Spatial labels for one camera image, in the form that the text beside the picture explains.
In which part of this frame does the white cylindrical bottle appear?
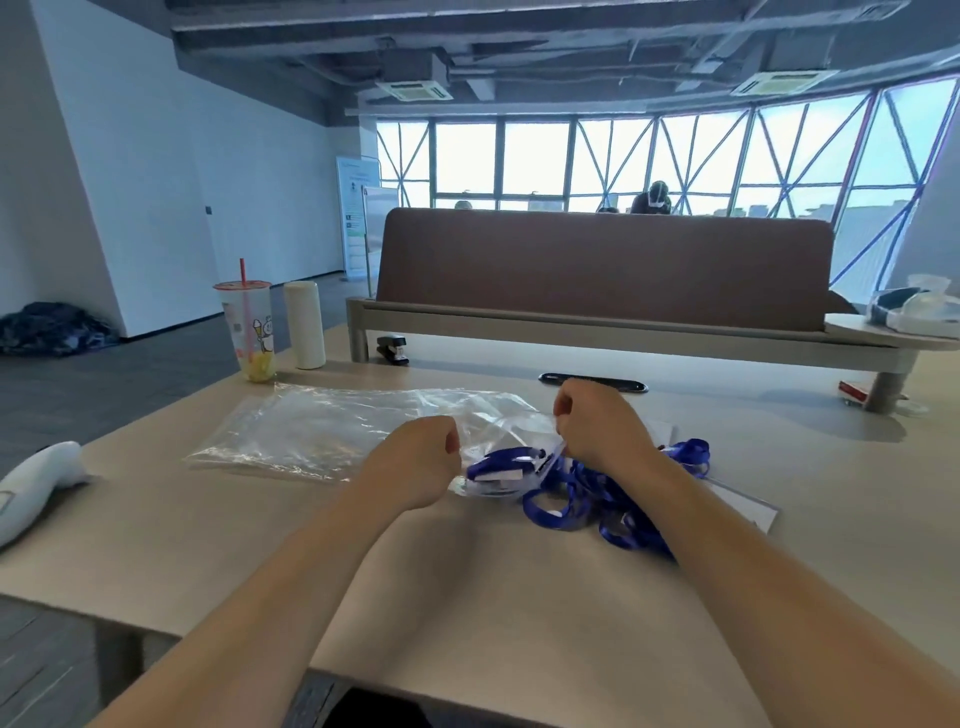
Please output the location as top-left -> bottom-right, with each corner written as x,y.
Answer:
282,280 -> 327,371

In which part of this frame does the person's left forearm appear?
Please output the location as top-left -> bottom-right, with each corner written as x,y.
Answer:
88,480 -> 481,728

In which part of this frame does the white paper card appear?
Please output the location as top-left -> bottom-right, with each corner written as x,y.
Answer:
651,420 -> 781,535

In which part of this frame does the person's left hand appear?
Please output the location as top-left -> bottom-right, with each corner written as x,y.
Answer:
358,416 -> 463,516

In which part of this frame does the person's right forearm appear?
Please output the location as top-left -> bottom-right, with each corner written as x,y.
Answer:
600,448 -> 960,728

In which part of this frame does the blue white tissue box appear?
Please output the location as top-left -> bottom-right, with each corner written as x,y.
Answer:
868,273 -> 960,340

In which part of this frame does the white handheld device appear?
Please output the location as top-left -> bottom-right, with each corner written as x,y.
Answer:
0,441 -> 93,550

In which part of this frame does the white board on stand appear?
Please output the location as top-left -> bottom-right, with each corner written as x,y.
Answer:
361,186 -> 397,300

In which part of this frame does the white roll-up banner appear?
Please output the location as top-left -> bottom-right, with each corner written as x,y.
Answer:
335,155 -> 384,282

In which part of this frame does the ceiling air conditioner unit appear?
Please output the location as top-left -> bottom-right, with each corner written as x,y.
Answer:
372,51 -> 456,104
729,33 -> 841,99

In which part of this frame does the person's right hand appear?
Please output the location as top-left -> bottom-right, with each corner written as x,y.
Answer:
553,377 -> 665,483

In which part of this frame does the plastic drink cup red straw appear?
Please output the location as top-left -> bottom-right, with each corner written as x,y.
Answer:
213,258 -> 277,384

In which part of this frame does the black cable grommet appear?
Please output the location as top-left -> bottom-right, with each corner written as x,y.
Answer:
538,371 -> 650,395

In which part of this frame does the bundle of blue lanyards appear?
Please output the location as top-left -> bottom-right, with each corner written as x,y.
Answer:
521,438 -> 711,560

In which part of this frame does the grey desk shelf frame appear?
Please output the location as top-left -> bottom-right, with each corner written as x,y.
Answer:
345,295 -> 960,415

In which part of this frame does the dark blue cloth heap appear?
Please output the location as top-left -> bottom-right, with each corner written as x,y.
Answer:
0,301 -> 121,357

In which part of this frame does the large clear plastic bag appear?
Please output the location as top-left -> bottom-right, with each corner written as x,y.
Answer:
183,382 -> 558,487

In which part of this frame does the brown desk divider panel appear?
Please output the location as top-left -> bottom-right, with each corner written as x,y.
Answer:
375,207 -> 836,333

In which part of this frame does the small clear packet with lanyard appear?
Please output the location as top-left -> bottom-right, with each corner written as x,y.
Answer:
448,412 -> 573,502

